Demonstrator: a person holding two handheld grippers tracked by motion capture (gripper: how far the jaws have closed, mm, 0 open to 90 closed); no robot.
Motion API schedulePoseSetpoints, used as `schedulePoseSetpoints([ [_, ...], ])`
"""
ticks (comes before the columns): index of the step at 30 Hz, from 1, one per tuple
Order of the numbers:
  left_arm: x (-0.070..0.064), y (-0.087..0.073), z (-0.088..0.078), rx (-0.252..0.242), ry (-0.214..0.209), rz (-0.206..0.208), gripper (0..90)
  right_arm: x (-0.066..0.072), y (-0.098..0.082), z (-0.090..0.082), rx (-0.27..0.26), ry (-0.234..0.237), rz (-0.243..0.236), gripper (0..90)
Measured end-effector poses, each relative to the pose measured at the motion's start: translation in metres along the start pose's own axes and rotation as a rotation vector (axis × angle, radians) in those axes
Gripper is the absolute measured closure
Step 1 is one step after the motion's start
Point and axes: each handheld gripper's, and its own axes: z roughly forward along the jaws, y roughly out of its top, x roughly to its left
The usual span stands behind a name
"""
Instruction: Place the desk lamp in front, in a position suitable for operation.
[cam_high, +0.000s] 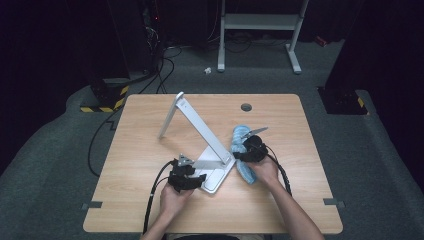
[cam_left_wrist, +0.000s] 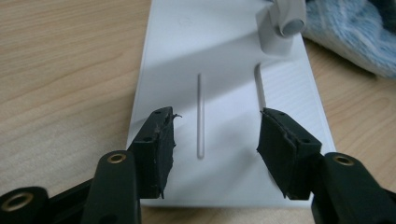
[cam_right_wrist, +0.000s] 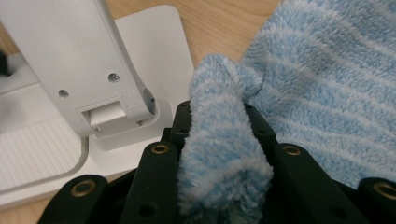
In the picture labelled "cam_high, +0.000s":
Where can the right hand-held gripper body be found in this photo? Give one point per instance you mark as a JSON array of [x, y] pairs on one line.
[[255, 150]]

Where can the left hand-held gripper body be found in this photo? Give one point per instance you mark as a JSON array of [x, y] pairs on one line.
[[180, 173]]

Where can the blue striped towel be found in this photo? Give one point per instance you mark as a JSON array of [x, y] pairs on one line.
[[240, 140]]

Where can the white desk lamp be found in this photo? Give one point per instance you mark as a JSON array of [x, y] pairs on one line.
[[203, 130]]

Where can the person's right hand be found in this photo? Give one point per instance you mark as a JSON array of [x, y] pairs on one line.
[[266, 173]]

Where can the person's left hand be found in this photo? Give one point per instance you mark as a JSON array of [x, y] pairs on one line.
[[173, 203]]

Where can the person's clothing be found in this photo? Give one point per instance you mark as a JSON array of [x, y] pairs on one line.
[[216, 237]]

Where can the small white floor object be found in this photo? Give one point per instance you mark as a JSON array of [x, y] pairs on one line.
[[207, 70]]

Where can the grey tape piece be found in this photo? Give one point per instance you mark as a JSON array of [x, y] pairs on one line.
[[333, 202], [93, 205]]

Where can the black hazard-striped stand base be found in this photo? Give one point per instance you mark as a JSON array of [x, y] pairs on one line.
[[106, 95], [343, 101]]

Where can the small red object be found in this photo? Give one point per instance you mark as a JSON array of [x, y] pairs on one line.
[[320, 40]]

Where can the white metal stand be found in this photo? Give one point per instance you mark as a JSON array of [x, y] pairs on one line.
[[261, 21]]

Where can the black equipment rack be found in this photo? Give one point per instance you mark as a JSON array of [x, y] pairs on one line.
[[151, 33]]

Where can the dark curtain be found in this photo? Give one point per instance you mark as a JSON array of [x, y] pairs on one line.
[[50, 40], [383, 43]]

